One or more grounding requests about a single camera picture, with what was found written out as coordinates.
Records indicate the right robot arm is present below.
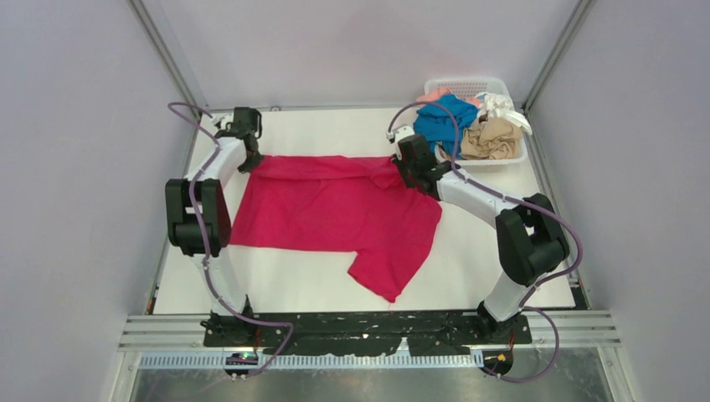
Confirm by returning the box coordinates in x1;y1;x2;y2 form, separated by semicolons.
387;126;570;344

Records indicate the slotted cable duct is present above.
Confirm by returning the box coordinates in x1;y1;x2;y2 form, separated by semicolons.
137;350;484;370

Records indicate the blue t shirt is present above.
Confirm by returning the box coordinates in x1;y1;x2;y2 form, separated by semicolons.
414;94;479;153

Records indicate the aluminium frame rail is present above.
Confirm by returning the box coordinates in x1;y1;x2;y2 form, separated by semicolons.
118;310;622;352

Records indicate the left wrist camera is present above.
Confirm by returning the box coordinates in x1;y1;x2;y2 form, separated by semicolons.
210;112;234;131

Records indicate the salmon pink t shirt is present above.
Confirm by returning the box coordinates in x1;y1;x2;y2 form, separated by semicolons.
416;87;482;108

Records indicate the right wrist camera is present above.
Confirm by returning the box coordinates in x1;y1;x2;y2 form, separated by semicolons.
386;125;415;144

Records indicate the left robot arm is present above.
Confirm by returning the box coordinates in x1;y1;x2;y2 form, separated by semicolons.
165;107;264;347

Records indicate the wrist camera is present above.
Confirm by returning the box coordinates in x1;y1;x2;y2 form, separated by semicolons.
210;112;234;131
386;125;415;144

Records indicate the beige t shirt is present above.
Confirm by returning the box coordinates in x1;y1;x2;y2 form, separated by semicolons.
460;117;523;160

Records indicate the white t shirt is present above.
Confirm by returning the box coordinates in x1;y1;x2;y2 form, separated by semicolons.
476;92;533;136

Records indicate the magenta t shirt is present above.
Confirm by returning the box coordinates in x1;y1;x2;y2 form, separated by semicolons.
229;156;442;302

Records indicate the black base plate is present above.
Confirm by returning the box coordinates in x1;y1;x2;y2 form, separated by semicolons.
200;310;532;357

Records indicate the white plastic basket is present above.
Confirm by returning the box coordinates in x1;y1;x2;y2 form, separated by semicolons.
424;77;527;168

